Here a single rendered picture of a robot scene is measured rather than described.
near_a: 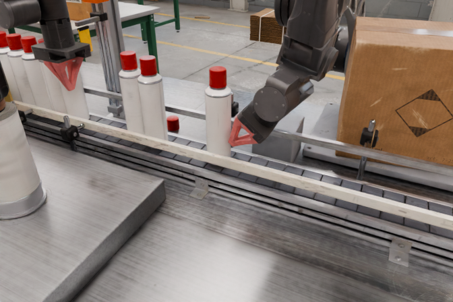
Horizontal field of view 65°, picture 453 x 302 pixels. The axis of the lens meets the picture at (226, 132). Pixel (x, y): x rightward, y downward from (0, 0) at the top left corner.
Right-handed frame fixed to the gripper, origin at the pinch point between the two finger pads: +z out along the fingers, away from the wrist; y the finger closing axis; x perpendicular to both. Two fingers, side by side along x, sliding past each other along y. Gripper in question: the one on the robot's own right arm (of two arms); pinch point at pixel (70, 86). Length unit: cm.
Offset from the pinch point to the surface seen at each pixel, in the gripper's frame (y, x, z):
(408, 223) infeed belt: 70, 3, 14
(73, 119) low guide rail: -4.3, 2.2, 10.1
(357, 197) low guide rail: 61, 3, 11
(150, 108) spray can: 17.9, 3.9, 3.5
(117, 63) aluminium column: -3.8, 19.4, 1.1
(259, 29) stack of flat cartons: -101, 388, 83
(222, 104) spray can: 34.5, 4.8, -0.5
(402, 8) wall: 60, 533, 68
